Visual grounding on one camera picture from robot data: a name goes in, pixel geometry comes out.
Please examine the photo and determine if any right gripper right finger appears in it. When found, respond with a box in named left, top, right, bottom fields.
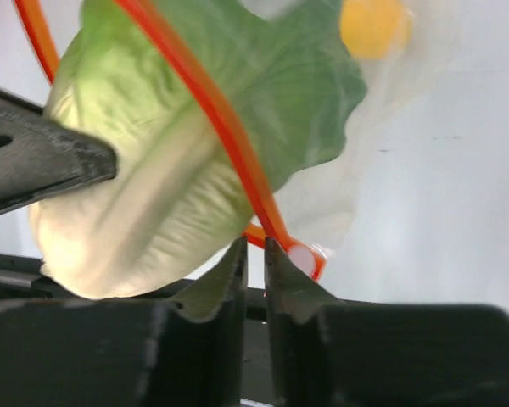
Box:
left=265, top=240, right=509, bottom=406

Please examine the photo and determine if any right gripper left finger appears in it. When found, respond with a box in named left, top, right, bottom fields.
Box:
left=0, top=239, right=248, bottom=406

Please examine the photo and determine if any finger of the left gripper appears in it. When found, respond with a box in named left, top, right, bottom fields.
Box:
left=0, top=89, right=117, bottom=215

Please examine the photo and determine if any green fake lettuce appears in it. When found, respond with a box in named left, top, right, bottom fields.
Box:
left=27, top=0, right=368, bottom=300

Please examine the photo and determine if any clear zip top bag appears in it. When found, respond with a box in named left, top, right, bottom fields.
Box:
left=29, top=1, right=457, bottom=297

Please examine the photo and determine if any yellow fake lemon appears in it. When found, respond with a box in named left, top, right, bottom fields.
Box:
left=339, top=0, right=412, bottom=59

